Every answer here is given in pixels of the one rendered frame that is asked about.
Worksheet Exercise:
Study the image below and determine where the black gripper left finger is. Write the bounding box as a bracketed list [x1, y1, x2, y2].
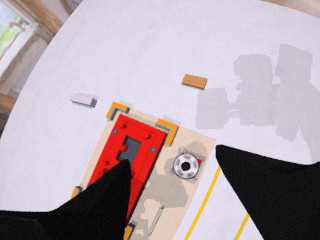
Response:
[0, 160, 132, 240]

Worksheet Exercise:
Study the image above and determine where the yellow rectangular outline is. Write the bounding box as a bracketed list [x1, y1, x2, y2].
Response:
[184, 165, 249, 240]

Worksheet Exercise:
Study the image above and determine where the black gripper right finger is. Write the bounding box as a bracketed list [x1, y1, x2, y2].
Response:
[215, 144, 320, 240]

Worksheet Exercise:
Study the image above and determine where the black wheel with grey hub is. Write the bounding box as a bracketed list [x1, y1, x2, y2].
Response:
[173, 153, 199, 180]

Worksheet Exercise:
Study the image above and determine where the small white rectangular block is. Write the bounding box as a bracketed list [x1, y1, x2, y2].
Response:
[69, 93, 97, 107]

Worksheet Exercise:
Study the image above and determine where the light brown wooden block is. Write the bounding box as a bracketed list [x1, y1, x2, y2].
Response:
[181, 73, 207, 89]

